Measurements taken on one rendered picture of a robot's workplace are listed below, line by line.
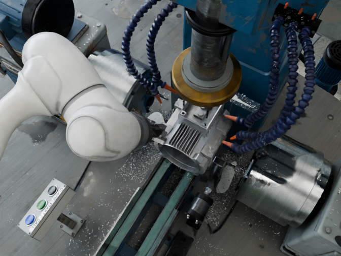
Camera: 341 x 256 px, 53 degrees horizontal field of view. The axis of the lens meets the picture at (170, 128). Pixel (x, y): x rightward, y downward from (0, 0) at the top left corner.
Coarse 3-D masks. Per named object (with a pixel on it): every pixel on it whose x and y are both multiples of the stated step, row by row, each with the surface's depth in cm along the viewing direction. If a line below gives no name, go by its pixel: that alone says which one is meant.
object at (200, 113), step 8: (184, 112) 105; (192, 112) 108; (200, 112) 106; (216, 112) 104; (184, 120) 105; (192, 120) 107; (200, 120) 107; (208, 120) 107; (216, 120) 110; (192, 128) 107; (200, 128) 103; (208, 128) 103
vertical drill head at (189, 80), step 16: (208, 0) 61; (208, 16) 65; (192, 32) 73; (192, 48) 77; (208, 48) 73; (224, 48) 74; (176, 64) 89; (192, 64) 82; (208, 64) 78; (224, 64) 80; (176, 80) 87; (192, 80) 84; (208, 80) 84; (224, 80) 84; (240, 80) 87; (192, 96) 85; (208, 96) 85; (224, 96) 85; (208, 112) 95
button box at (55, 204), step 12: (60, 192) 101; (72, 192) 104; (36, 204) 102; (48, 204) 100; (60, 204) 102; (24, 216) 101; (36, 216) 99; (48, 216) 100; (24, 228) 99; (36, 228) 97; (48, 228) 101
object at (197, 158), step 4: (224, 112) 110; (228, 112) 111; (224, 116) 111; (160, 152) 119; (164, 156) 118; (196, 156) 104; (200, 156) 105; (196, 160) 104; (200, 160) 105; (192, 172) 116
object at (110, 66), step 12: (96, 60) 111; (108, 60) 111; (120, 60) 112; (132, 60) 114; (108, 72) 109; (120, 72) 109; (144, 72) 110; (108, 84) 108; (120, 84) 107; (132, 84) 107; (120, 96) 107; (132, 96) 109; (144, 96) 118; (132, 108) 113; (144, 108) 124
